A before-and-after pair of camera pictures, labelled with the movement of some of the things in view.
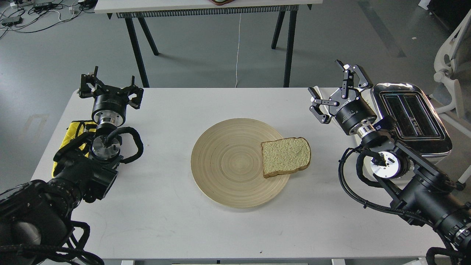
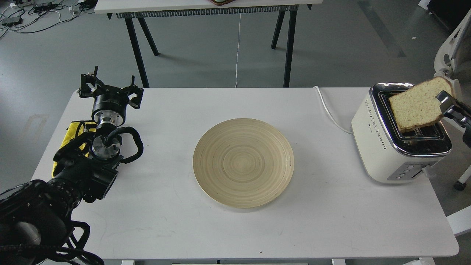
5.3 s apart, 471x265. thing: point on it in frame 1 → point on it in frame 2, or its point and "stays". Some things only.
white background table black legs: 134,11 stays
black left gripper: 110,106 stays
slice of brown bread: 285,155 → 418,106
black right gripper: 352,111 → 460,112
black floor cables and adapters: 28,16 stays
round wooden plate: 227,163 stays
